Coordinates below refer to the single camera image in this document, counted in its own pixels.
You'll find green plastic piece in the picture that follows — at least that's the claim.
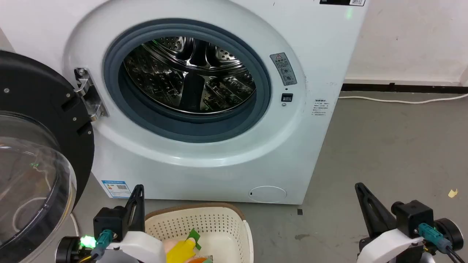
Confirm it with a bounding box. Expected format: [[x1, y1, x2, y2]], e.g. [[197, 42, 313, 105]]
[[186, 229, 202, 251]]

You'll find white front-load washing machine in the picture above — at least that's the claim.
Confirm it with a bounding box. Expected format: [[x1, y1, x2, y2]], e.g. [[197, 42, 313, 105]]
[[0, 0, 368, 205]]

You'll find black label with QR code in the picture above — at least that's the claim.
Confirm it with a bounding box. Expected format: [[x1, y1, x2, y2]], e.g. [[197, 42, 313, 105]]
[[319, 0, 366, 7]]

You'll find teal connector cable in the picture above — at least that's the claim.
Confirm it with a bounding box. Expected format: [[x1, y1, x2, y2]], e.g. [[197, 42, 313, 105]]
[[418, 223, 453, 253], [91, 229, 114, 260]]

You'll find black baseboard strip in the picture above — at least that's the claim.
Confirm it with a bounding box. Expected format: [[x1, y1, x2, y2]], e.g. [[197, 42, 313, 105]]
[[341, 83, 468, 95]]

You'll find long white floor cable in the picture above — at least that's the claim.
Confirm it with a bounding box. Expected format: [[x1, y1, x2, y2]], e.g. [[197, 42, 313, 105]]
[[338, 93, 468, 105]]

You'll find metal door hinge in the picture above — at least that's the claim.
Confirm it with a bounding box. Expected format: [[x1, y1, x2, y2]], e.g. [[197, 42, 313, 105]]
[[74, 68, 109, 121]]

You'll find cream perforated laundry basket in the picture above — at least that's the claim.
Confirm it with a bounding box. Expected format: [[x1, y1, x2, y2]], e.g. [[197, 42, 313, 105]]
[[144, 203, 254, 263]]

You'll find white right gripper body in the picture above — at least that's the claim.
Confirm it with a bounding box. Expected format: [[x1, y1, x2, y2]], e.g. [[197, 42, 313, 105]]
[[360, 229, 425, 263]]

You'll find small printed text sticker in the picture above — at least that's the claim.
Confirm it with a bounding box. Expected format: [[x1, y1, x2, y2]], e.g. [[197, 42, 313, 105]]
[[312, 99, 331, 117]]

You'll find grey warning label sticker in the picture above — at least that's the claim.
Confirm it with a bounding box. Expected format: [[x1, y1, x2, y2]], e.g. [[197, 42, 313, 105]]
[[270, 53, 297, 87]]

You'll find grey rubber door gasket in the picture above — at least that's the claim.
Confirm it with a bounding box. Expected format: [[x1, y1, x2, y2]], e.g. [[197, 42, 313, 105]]
[[103, 19, 272, 143]]

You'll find stainless steel washer drum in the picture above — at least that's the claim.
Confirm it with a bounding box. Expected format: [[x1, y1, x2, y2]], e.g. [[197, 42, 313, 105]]
[[124, 37, 256, 115]]

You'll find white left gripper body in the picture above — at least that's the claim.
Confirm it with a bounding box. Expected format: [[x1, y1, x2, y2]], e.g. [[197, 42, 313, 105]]
[[105, 230, 167, 263]]

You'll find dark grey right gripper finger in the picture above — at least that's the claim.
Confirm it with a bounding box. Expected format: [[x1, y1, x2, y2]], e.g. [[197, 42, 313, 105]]
[[354, 182, 398, 239]]

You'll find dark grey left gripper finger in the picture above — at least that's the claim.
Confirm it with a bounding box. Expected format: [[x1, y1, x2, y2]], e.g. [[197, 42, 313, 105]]
[[125, 184, 145, 234]]

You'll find blue energy label sticker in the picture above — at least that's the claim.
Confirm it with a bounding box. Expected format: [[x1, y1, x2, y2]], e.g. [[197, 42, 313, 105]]
[[101, 180, 132, 198]]

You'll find white cord by door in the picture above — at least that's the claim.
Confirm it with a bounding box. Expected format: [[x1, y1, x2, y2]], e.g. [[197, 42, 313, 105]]
[[69, 212, 80, 237]]

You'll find black round washer door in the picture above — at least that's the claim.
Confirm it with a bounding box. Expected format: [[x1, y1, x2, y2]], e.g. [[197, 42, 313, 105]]
[[0, 50, 95, 263]]

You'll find teal left connector cable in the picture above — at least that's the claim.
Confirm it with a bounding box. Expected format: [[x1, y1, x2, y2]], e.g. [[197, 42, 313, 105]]
[[91, 229, 114, 260]]

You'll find teal right connector cable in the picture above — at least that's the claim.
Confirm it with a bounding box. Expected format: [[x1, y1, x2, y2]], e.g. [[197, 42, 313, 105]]
[[418, 223, 453, 253]]

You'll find oval white filter cover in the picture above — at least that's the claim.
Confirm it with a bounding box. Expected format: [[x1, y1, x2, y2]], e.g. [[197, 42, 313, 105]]
[[250, 186, 288, 203]]

